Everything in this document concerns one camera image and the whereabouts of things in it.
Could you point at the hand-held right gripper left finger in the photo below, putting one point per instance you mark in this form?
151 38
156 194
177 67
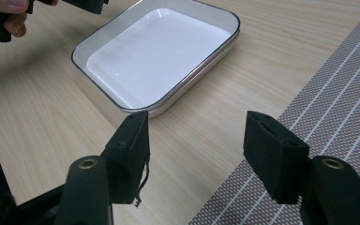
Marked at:
128 159

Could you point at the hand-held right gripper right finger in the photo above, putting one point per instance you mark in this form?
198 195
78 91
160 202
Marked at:
273 156

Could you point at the white square tray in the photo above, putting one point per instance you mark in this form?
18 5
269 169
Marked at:
156 56

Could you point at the grey striped placemat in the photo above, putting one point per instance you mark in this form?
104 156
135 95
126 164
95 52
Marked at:
322 125

